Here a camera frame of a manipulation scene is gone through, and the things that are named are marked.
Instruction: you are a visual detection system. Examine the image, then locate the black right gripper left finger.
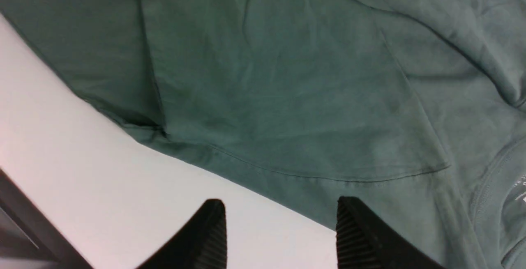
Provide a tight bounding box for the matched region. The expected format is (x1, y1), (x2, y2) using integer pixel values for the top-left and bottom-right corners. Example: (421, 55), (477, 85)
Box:
(139, 199), (227, 269)

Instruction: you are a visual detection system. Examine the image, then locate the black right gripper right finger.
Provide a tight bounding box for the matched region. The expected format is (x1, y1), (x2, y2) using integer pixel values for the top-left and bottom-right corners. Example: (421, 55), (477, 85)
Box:
(336, 196), (442, 269)

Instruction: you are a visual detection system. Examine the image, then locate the green long sleeve shirt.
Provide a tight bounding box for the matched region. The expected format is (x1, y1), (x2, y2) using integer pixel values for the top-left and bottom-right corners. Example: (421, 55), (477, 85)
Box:
(1, 0), (526, 269)

